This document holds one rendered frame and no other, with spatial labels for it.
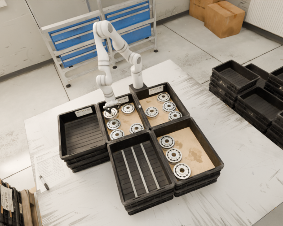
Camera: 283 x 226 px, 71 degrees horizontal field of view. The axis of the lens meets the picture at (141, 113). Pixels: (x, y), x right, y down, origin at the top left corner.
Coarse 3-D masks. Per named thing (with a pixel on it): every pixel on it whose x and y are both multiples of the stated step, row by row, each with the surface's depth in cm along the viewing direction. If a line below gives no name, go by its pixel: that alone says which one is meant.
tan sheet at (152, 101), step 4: (152, 96) 165; (156, 96) 165; (140, 100) 164; (144, 100) 163; (148, 100) 163; (152, 100) 162; (156, 100) 162; (144, 104) 160; (148, 104) 160; (152, 104) 159; (156, 104) 159; (160, 104) 158; (144, 108) 158; (160, 108) 156; (176, 108) 154; (160, 112) 153; (160, 116) 150; (164, 116) 150; (148, 120) 149; (152, 120) 149; (156, 120) 148; (160, 120) 148; (164, 120) 147; (152, 124) 146; (156, 124) 146
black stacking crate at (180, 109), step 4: (164, 84) 160; (164, 88) 164; (168, 88) 160; (140, 92) 158; (144, 92) 160; (148, 92) 161; (160, 92) 166; (164, 92) 167; (168, 92) 163; (172, 92) 153; (140, 96) 161; (144, 96) 163; (148, 96) 164; (172, 96) 156; (172, 100) 159; (176, 100) 151; (176, 104) 154; (180, 104) 145; (180, 108) 147; (180, 112) 150; (184, 112) 142
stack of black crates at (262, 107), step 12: (240, 96) 204; (252, 96) 214; (264, 96) 208; (240, 108) 206; (252, 108) 191; (264, 108) 202; (276, 108) 200; (252, 120) 200; (264, 120) 187; (264, 132) 195
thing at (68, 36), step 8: (80, 24) 269; (88, 24) 274; (48, 32) 256; (56, 32) 260; (64, 32) 265; (72, 32) 270; (80, 32) 276; (88, 32) 280; (56, 40) 267; (64, 40) 271; (72, 40) 278; (80, 40) 283; (104, 40) 299; (56, 48) 274; (64, 48) 279; (80, 48) 289; (88, 48) 297; (96, 48) 302; (64, 56) 286; (72, 56) 293; (80, 56) 298; (88, 56) 305; (64, 64) 294; (72, 64) 300
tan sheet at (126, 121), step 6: (120, 108) 160; (120, 114) 156; (132, 114) 154; (120, 120) 152; (126, 120) 151; (132, 120) 151; (138, 120) 150; (126, 126) 147; (108, 132) 145; (126, 132) 144
